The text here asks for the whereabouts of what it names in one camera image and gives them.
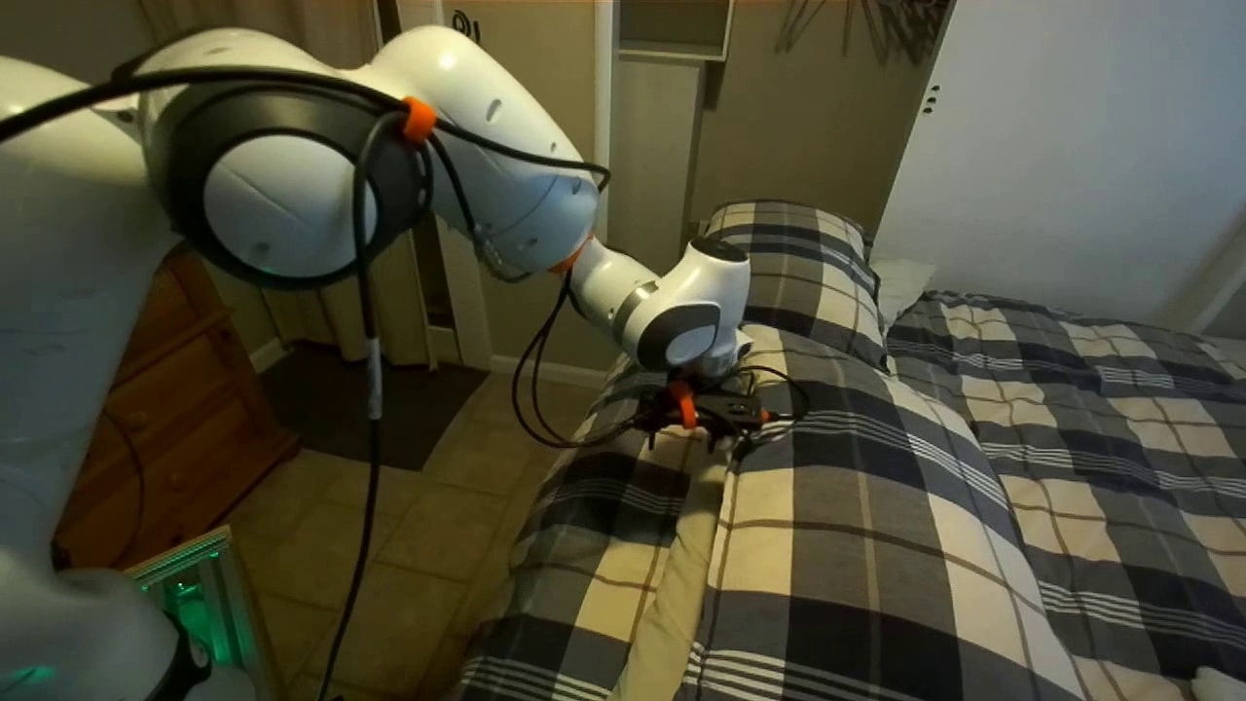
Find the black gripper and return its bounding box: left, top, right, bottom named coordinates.
left=654, top=375, right=799, bottom=458

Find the small plaid pillow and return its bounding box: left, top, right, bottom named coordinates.
left=698, top=193, right=898, bottom=375

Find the large plaid pillow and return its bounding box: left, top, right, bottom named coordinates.
left=646, top=318, right=1094, bottom=701

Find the green-lit control box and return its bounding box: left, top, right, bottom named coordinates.
left=130, top=525, right=283, bottom=701

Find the pale closet door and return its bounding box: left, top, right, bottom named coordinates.
left=603, top=52, right=714, bottom=266

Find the dark floor rug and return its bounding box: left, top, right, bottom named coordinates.
left=258, top=341, right=494, bottom=474

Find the plaid bedspread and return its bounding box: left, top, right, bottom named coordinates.
left=450, top=287, right=1246, bottom=701

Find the wooden dresser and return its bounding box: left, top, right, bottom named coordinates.
left=52, top=245, right=304, bottom=571

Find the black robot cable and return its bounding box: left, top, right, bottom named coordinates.
left=0, top=63, right=814, bottom=701

